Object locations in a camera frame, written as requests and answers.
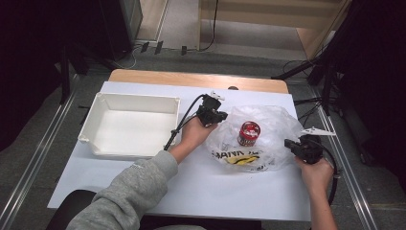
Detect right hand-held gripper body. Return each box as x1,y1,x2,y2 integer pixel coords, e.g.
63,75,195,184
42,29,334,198
295,126,337,166

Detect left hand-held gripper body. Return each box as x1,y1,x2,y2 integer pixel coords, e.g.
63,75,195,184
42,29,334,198
195,90,226,127

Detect clear plastic bag yellow print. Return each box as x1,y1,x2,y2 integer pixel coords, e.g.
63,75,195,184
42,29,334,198
205,104,305,173

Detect red can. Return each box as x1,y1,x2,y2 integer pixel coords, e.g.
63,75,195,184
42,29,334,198
237,120,261,148

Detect white plastic bin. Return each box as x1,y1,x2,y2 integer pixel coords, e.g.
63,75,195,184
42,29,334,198
77,91,181,160

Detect person's left hand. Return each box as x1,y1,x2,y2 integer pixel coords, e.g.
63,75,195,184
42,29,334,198
178,115,219,150

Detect person's right hand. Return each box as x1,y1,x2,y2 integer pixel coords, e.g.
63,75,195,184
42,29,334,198
294,156,335,195

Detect wooden table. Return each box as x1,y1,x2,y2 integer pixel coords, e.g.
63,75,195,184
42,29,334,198
108,68,290,95

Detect black tripod stand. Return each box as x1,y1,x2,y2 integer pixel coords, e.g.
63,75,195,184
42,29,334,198
271,47,340,117

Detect black curtain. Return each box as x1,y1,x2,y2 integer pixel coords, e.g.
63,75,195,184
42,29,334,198
322,0,406,193
0,0,106,151

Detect light wooden cabinet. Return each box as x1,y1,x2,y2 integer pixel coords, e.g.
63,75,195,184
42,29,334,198
196,0,352,61

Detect dark cabinet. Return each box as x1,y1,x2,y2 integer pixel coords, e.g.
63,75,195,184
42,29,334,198
99,0,144,61

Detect black metal stand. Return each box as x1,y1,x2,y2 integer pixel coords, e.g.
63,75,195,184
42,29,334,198
58,44,73,105

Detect black chair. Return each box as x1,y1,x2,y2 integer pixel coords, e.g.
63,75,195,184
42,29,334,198
45,189,98,230

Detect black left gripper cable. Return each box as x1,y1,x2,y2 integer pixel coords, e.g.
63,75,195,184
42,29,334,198
163,93,207,151

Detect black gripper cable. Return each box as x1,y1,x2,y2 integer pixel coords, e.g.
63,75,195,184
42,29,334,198
163,93,207,151
317,138,342,206

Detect black floor cables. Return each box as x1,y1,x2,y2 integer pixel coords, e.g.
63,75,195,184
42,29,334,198
292,95,324,127

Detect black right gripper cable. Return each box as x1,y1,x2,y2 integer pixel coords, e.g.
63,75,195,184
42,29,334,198
317,138,342,206

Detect metal floor rail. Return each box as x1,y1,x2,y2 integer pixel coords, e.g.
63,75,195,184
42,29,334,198
309,85,380,230
0,75,79,230

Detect black hanging cable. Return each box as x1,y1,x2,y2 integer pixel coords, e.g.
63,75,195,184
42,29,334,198
200,0,220,53

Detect white floor cable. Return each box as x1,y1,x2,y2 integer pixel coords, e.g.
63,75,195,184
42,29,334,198
116,44,143,70

